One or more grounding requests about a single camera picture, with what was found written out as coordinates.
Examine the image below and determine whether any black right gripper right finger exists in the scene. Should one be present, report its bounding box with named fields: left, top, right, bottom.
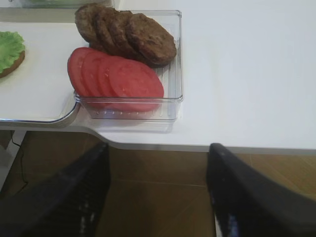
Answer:
left=206, top=143, right=316, bottom=237

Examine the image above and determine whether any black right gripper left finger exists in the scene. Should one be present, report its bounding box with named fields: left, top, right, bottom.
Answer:
left=0, top=143, right=111, bottom=237

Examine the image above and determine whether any green lettuce leaf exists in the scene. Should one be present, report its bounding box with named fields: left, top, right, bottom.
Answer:
left=0, top=31, right=25, bottom=73

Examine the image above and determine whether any silver metal tray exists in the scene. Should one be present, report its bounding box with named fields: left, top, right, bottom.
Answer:
left=0, top=7, right=81, bottom=129

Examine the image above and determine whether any clear patty tomato container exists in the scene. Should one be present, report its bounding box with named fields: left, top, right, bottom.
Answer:
left=74, top=10, right=183, bottom=122

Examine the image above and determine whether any rightmost red tomato slice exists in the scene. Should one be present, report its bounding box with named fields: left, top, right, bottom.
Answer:
left=109, top=59, right=164, bottom=112

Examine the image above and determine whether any red tomato slice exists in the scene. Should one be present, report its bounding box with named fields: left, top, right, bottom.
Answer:
left=81, top=51, right=109, bottom=97
left=67, top=47, right=96, bottom=97
left=97, top=56, right=125, bottom=97
left=109, top=59, right=164, bottom=112

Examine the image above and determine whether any leftmost red tomato slice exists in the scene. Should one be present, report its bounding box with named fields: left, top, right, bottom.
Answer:
left=67, top=47, right=96, bottom=97

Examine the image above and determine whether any bun on tray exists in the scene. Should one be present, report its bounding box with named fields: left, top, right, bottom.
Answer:
left=0, top=51, right=25, bottom=78

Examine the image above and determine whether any brown meat patty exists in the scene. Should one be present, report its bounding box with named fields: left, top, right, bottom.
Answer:
left=75, top=3, right=106, bottom=51
left=108, top=11, right=145, bottom=63
left=125, top=13, right=177, bottom=65
left=94, top=7, right=125, bottom=57

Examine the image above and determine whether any rightmost brown meat patty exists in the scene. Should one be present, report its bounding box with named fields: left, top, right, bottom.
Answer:
left=125, top=13, right=177, bottom=65

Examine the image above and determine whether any leftmost brown meat patty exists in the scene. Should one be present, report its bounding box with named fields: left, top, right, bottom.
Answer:
left=75, top=3, right=106, bottom=51

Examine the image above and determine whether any black floor cable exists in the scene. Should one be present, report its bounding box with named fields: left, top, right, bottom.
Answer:
left=9, top=130, right=29, bottom=185

